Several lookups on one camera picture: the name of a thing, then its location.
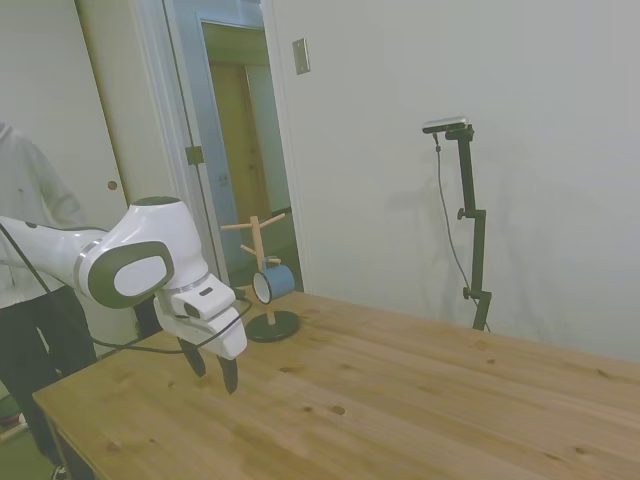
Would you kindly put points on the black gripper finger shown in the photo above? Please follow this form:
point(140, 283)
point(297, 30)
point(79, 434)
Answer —
point(229, 375)
point(196, 357)

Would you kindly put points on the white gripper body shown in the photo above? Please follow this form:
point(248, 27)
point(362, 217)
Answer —
point(227, 335)

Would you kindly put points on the blue enamel mug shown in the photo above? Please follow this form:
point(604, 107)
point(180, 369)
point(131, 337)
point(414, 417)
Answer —
point(280, 280)

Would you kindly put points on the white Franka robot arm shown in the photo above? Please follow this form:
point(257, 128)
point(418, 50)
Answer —
point(145, 235)

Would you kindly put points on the wooden mug tree stand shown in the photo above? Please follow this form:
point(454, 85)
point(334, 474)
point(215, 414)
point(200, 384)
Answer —
point(274, 327)

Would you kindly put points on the brass door hinge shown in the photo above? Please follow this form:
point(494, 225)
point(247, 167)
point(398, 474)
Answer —
point(194, 155)

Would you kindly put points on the round closet door knob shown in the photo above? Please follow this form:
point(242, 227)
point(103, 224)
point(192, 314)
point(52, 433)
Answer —
point(112, 185)

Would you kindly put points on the person in grey hoodie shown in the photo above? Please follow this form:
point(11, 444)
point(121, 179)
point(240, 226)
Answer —
point(30, 190)

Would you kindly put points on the open grey-blue door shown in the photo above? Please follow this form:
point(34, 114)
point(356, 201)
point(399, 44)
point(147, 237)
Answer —
point(200, 100)

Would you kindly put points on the white closet door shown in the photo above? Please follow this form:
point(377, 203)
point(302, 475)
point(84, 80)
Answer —
point(115, 100)

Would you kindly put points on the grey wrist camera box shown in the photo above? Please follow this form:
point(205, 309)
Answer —
point(210, 300)

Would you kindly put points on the black camera stand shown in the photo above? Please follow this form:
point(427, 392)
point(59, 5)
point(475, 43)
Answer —
point(479, 250)

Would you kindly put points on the metal wall switch plate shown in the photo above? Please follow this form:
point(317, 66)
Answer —
point(301, 56)

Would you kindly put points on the exterior camera on stand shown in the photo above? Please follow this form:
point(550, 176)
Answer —
point(446, 124)

